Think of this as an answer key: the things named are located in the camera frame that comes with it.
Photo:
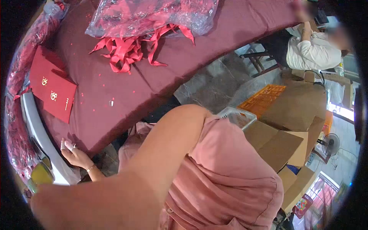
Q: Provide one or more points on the person's left hand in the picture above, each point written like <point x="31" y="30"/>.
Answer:
<point x="75" y="156"/>

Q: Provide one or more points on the person's left fingers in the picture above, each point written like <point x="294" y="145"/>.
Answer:
<point x="66" y="145"/>

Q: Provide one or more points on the grey curved plastic tray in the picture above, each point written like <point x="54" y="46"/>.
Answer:
<point x="43" y="141"/>

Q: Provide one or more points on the yellow green container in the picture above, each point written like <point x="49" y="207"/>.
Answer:
<point x="41" y="174"/>

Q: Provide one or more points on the red folder with gold emblem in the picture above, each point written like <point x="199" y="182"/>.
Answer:
<point x="59" y="99"/>
<point x="40" y="74"/>

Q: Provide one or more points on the row of bagged red goods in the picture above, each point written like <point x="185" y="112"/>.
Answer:
<point x="20" y="86"/>

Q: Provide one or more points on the maroon table cloth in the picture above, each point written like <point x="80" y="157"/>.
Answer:
<point x="120" y="86"/>

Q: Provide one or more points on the pile of red ribbons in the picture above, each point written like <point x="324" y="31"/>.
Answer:
<point x="126" y="50"/>

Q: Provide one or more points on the clear plastic bag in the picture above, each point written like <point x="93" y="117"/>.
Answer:
<point x="152" y="15"/>

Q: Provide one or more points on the person's body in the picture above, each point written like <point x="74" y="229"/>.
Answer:
<point x="230" y="178"/>

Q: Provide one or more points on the clear plastic basket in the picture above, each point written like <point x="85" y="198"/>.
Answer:
<point x="238" y="116"/>

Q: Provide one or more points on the orange plastic crate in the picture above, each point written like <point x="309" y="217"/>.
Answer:
<point x="263" y="99"/>

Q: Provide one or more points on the dark wooden stool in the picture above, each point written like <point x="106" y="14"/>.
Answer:
<point x="258" y="61"/>

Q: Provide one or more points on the open cardboard box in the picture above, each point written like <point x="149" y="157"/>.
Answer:
<point x="277" y="145"/>

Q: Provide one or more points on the large closed cardboard box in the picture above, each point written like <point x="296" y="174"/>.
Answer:
<point x="296" y="106"/>

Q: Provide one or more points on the small cardboard box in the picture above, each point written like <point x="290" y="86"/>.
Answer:
<point x="297" y="184"/>

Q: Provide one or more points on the red patterned bag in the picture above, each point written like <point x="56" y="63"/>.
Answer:
<point x="302" y="205"/>

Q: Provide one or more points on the black standing fan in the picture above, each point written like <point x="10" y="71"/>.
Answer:
<point x="328" y="146"/>

